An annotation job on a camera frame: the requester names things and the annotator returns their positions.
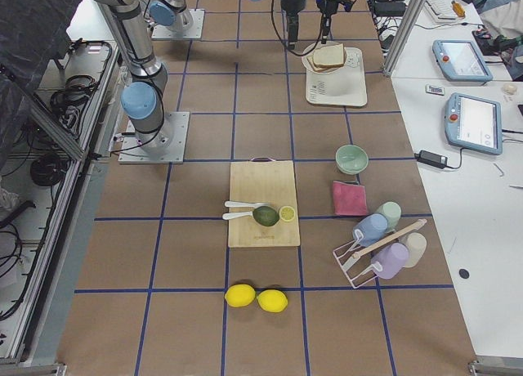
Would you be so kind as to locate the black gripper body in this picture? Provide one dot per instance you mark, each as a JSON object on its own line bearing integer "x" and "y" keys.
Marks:
{"x": 292, "y": 1}
{"x": 328, "y": 6}

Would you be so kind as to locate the white round plate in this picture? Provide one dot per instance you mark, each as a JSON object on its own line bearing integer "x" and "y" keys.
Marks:
{"x": 310, "y": 49}

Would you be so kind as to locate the white bread slice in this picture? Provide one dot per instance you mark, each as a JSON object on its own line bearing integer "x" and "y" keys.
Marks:
{"x": 333, "y": 55}

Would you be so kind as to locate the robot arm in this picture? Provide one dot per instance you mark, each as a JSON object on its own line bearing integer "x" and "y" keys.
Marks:
{"x": 163, "y": 7}
{"x": 142, "y": 100}

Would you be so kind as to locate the bread slice on plate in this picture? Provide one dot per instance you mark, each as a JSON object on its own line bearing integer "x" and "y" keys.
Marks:
{"x": 319, "y": 68}

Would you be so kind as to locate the white bear tray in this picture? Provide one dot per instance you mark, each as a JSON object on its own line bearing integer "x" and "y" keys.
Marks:
{"x": 343, "y": 87}

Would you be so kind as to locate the green bowl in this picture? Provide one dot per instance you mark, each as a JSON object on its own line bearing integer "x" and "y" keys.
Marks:
{"x": 351, "y": 159}

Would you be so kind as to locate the upper teach pendant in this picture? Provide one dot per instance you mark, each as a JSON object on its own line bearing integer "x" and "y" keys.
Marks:
{"x": 461, "y": 61}

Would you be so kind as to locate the teach pendant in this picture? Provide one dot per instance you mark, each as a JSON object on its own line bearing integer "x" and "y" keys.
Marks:
{"x": 474, "y": 123}
{"x": 461, "y": 61}

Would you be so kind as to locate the pink cloth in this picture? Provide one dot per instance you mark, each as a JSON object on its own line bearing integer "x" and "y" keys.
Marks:
{"x": 349, "y": 199}

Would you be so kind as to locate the black power adapter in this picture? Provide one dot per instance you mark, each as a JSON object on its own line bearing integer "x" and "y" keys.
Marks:
{"x": 431, "y": 159}

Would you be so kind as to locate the lemon half slice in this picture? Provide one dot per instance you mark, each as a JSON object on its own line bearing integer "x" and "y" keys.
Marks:
{"x": 287, "y": 213}

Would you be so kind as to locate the lower teach pendant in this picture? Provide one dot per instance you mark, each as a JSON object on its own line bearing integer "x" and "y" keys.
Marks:
{"x": 474, "y": 123}

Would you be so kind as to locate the green avocado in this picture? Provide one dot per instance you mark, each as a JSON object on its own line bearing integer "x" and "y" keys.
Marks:
{"x": 265, "y": 216}

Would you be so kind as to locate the white plastic spoon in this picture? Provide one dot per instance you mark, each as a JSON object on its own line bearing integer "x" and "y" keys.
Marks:
{"x": 230, "y": 216}

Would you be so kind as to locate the green mug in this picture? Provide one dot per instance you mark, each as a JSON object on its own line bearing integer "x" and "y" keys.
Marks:
{"x": 392, "y": 212}

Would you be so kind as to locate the blue mug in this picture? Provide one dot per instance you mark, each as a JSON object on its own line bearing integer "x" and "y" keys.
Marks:
{"x": 369, "y": 230}

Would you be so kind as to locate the beige mug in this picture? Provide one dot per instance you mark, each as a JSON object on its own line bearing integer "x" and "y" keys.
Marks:
{"x": 416, "y": 244}

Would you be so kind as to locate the purple mug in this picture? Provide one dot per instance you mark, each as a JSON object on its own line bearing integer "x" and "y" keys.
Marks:
{"x": 390, "y": 260}

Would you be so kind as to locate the yellow lemon left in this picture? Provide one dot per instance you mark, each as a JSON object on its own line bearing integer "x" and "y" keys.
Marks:
{"x": 240, "y": 295}

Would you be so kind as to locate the yellow lemon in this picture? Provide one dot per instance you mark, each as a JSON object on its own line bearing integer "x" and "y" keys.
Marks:
{"x": 240, "y": 295}
{"x": 272, "y": 300}

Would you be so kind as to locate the yellow lemon right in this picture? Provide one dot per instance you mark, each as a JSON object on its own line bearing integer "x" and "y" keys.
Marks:
{"x": 272, "y": 300}

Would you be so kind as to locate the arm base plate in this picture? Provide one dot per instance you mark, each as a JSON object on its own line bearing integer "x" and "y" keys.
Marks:
{"x": 168, "y": 146}
{"x": 186, "y": 25}

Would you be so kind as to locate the white wire mug rack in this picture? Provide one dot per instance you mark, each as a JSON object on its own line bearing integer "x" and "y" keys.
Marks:
{"x": 355, "y": 261}

